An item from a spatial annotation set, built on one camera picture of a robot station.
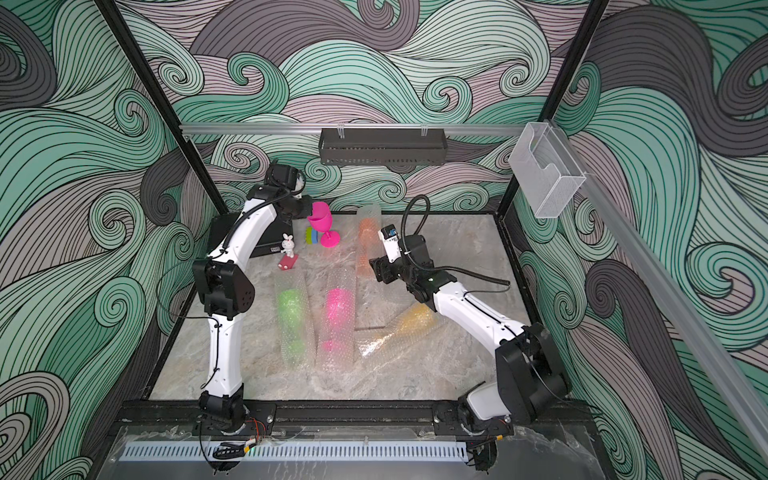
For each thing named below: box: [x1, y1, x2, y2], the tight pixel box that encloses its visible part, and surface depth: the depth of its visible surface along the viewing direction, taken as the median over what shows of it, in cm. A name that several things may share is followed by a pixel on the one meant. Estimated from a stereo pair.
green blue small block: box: [305, 226, 317, 245], surface depth 113 cm
